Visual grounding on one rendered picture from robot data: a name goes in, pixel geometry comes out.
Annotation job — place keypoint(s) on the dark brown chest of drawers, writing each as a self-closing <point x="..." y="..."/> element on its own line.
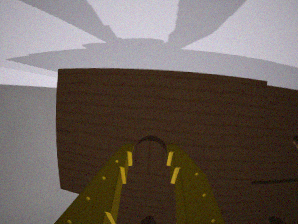
<point x="276" y="183"/>

